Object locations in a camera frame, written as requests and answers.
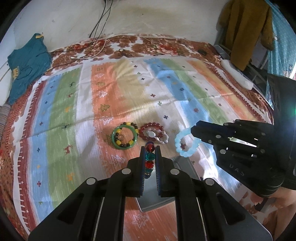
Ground light blue bead bracelet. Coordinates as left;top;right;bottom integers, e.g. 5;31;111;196
174;129;201;157

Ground green jade bangle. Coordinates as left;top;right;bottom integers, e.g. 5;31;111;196
111;123;139;150

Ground multicolour glass bead bracelet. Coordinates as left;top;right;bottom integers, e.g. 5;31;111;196
143;141;156;180

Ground yellow black bead bracelet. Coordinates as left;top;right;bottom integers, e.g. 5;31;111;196
114;122;139;147

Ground dark red bead bracelet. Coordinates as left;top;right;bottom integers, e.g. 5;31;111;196
138;122;165;141

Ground white pink charm bracelet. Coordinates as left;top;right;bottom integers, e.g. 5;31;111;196
143;129;170;145

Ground right hand skin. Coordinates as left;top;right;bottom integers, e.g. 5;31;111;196
272;187;296;240

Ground silver metal tin box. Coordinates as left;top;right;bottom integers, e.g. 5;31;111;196
135;156;201;212

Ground white long object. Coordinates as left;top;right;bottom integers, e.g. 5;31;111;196
221;59;254;90

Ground blue dotted curtain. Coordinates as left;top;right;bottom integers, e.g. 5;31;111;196
264;0;296;110

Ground striped colourful cloth mat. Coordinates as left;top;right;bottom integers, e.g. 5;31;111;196
12;56;273;241

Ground mustard hanging garment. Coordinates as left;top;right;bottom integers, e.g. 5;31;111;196
219;0;274;71

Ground striped brown pillow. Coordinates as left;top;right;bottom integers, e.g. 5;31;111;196
0;102;11;139

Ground teal folded garment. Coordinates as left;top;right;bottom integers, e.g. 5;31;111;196
8;33;52;105

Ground white charging cable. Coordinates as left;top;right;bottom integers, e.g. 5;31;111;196
70;38;110;60

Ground black charging cable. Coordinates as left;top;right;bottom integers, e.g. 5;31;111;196
89;0;114;39

